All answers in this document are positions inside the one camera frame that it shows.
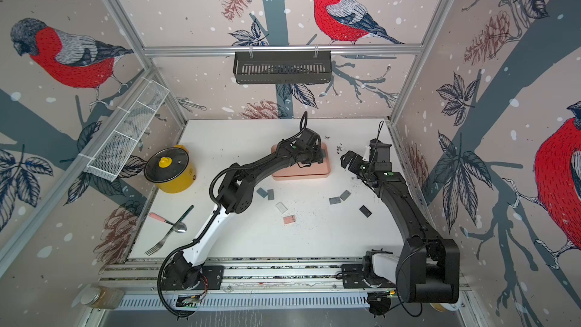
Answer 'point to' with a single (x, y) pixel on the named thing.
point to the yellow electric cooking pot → (170, 169)
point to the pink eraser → (289, 219)
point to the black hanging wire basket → (282, 67)
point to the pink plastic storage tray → (318, 170)
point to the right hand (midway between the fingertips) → (351, 158)
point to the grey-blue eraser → (271, 194)
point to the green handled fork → (170, 230)
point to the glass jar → (104, 297)
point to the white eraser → (281, 207)
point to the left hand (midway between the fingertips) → (328, 152)
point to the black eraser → (365, 211)
